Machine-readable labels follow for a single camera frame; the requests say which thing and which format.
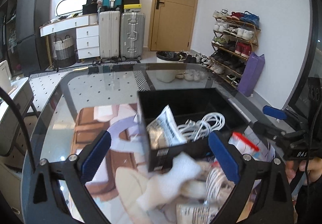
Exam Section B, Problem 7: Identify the bagged beige rope coil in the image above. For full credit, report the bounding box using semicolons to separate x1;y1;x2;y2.
180;160;236;204

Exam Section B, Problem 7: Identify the white charging cable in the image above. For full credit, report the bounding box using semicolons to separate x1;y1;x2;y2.
177;112;226;142

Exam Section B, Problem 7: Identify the white printed plastic pouch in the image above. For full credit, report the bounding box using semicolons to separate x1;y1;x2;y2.
146;105;187;149

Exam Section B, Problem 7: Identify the right hand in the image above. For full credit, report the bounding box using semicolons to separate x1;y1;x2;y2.
285;157;322;183

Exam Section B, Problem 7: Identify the red white plastic bag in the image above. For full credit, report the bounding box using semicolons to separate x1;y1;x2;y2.
228;131;275;162

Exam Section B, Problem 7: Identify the purple bag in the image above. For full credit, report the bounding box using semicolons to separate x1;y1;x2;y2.
237;52;265;97

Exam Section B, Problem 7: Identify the anime print table mat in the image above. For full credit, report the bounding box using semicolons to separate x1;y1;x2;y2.
70;102;277;224

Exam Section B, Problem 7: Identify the wooden shoe rack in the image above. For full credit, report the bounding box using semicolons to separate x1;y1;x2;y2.
209;16;260;88

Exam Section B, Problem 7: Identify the black cardboard box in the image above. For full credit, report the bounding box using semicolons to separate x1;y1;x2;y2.
137;88;248;172

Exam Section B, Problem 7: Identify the white trash bin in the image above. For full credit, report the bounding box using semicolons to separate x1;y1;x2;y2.
156;51;181;83

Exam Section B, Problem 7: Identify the white foam sheet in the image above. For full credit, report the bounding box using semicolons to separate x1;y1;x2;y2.
136;152;202;211

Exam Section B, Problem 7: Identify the grey side cabinet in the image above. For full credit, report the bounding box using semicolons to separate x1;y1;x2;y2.
0;77;34;156

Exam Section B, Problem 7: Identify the white electric kettle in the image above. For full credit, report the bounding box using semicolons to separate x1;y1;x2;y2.
0;60;12;94

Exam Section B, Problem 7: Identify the wooden door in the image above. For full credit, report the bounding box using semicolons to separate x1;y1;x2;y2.
148;0;198;52

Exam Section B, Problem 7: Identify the woven laundry basket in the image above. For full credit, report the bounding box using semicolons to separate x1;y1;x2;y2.
53;35;76;68

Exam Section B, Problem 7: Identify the silver aluminium suitcase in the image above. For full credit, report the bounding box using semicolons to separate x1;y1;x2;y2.
120;11;145;60

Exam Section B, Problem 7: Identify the white drawer desk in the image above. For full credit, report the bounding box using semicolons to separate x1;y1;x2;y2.
40;14;100;60

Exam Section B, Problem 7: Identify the white suitcase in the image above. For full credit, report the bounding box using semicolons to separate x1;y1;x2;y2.
99;11;121;59

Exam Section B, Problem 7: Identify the black refrigerator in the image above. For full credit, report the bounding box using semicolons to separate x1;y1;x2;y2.
16;0;51;76

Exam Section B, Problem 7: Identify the oval mirror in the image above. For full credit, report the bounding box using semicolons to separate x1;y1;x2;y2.
55;0;87;17

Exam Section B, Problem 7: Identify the black handbag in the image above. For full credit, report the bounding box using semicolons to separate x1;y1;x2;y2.
82;0;98;15

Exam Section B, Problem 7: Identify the black cable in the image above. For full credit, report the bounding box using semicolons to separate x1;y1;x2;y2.
0;86;36;173

